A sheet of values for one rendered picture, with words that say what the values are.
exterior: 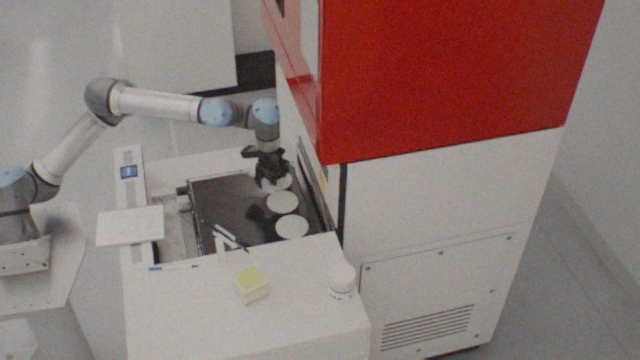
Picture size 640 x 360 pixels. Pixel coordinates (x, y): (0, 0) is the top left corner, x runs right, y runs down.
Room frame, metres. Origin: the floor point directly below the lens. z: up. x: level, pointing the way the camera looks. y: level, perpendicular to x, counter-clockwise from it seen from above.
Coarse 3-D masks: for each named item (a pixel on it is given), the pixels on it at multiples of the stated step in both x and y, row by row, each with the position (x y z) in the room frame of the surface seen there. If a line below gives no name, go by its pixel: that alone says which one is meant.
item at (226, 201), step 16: (224, 176) 1.58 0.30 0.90; (240, 176) 1.59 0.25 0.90; (208, 192) 1.51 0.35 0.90; (224, 192) 1.51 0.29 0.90; (240, 192) 1.51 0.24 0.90; (256, 192) 1.51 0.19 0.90; (208, 208) 1.44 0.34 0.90; (224, 208) 1.44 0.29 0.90; (240, 208) 1.44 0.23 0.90; (256, 208) 1.44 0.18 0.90; (304, 208) 1.44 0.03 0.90; (224, 224) 1.37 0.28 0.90; (240, 224) 1.37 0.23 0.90; (256, 224) 1.37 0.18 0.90; (272, 224) 1.37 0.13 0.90; (208, 240) 1.30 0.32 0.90; (240, 240) 1.30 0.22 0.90; (256, 240) 1.30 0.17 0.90; (272, 240) 1.30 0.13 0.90
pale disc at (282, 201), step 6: (276, 192) 1.51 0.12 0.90; (282, 192) 1.51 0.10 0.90; (288, 192) 1.51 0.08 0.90; (270, 198) 1.48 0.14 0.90; (276, 198) 1.48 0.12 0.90; (282, 198) 1.48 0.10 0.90; (288, 198) 1.48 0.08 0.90; (294, 198) 1.48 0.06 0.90; (270, 204) 1.46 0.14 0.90; (276, 204) 1.46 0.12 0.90; (282, 204) 1.46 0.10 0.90; (288, 204) 1.46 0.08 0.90; (294, 204) 1.46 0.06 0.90; (276, 210) 1.43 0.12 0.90; (282, 210) 1.43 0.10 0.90; (288, 210) 1.43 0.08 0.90
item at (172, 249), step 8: (168, 200) 1.49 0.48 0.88; (176, 200) 1.49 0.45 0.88; (176, 216) 1.42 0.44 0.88; (168, 224) 1.38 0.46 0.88; (176, 224) 1.38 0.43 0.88; (168, 232) 1.35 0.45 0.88; (176, 232) 1.35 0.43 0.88; (160, 240) 1.31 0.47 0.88; (168, 240) 1.32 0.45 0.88; (176, 240) 1.32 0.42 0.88; (160, 248) 1.28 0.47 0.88; (168, 248) 1.28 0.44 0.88; (176, 248) 1.28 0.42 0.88; (184, 248) 1.28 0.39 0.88; (160, 256) 1.25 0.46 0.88; (168, 256) 1.25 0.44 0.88; (176, 256) 1.25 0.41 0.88; (184, 256) 1.25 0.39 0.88
